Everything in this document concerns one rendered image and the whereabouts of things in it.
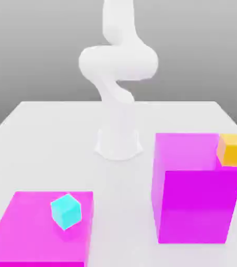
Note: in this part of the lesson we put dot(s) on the large flat magenta box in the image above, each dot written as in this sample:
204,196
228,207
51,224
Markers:
26,229

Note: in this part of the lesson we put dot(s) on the small orange cube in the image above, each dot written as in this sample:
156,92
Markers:
235,152

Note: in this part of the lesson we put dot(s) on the large tall magenta box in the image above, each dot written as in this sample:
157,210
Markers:
197,200

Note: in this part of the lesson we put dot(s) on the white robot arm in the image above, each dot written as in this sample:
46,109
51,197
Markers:
118,62

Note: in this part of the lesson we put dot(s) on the small cyan cube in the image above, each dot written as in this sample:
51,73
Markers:
66,212

